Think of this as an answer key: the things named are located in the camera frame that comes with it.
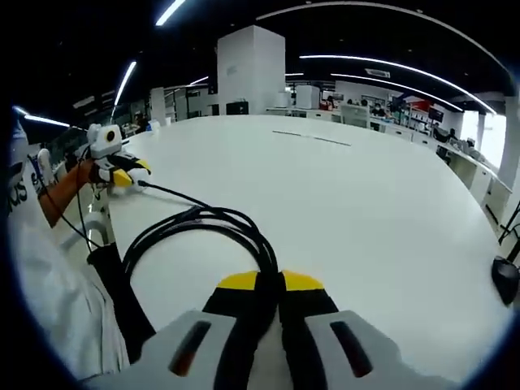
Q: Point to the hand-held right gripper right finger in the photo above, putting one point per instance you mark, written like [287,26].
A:
[313,325]

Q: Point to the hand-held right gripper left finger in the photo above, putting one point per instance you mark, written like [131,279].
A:
[227,325]

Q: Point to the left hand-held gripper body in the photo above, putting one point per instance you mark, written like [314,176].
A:
[105,140]

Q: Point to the white desk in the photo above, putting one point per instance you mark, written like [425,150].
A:
[365,203]

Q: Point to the white cup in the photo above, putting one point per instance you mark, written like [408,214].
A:
[153,126]

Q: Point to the white ceiling light strip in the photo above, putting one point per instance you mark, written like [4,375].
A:
[126,81]
[398,67]
[44,120]
[170,10]
[398,87]

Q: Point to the white worn device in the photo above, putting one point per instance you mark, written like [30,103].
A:
[44,164]

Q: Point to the black cabinet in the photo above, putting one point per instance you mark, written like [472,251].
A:
[237,108]

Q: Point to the person in white shirt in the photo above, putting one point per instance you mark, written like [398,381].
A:
[53,304]

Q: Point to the wide white pillar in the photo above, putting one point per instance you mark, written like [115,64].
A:
[251,69]

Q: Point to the white cabinet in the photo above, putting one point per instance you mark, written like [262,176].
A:
[307,96]

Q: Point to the black computer mouse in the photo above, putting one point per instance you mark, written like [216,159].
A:
[505,280]

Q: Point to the white office chair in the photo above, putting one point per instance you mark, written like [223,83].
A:
[355,113]

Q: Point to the black stand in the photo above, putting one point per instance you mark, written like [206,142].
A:
[512,231]

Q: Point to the ceiling air vent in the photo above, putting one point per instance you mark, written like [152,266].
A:
[378,72]

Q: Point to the narrow white pillar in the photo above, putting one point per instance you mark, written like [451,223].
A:
[510,142]

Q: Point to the white chair frame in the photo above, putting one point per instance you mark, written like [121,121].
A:
[93,227]

